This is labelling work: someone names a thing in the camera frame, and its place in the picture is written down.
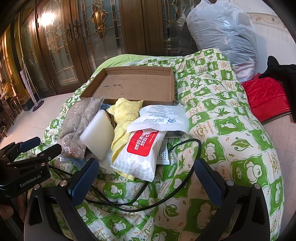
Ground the clear bag grey fabric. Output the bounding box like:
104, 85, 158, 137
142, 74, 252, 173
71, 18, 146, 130
58, 97, 104, 160

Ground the white foam block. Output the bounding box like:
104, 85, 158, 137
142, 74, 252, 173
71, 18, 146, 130
80, 110, 114, 160

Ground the yellow towel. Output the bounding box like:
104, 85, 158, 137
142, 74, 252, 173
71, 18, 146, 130
106, 97, 144, 182

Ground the white pouch red label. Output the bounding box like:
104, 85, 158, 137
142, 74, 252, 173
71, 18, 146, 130
111, 129, 167, 182

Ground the white medical gauze packet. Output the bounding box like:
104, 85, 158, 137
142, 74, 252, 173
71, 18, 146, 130
126, 105, 189, 133

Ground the person left hand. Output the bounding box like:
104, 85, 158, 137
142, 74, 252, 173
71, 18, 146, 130
0, 194, 26, 222

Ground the green white patterned quilt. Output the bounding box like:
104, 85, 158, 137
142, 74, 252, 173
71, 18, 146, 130
14, 48, 285, 241

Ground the wooden glass door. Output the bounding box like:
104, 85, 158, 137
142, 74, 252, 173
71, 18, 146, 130
18, 1, 197, 97

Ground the green bed sheet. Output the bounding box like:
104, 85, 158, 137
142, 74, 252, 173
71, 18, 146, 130
91, 54, 181, 77

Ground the red quilted cushion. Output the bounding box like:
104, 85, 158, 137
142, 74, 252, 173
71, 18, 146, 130
242, 74, 292, 124

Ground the shallow cardboard tray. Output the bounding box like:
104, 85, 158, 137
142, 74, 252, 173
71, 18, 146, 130
80, 66, 175, 106

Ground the black cloth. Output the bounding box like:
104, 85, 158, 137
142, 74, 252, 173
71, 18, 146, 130
258, 56, 296, 121

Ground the large grey plastic bag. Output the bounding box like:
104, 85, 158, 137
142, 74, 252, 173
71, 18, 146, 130
186, 1, 257, 82

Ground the black cable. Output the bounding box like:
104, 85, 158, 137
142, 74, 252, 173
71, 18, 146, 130
48, 138, 202, 212

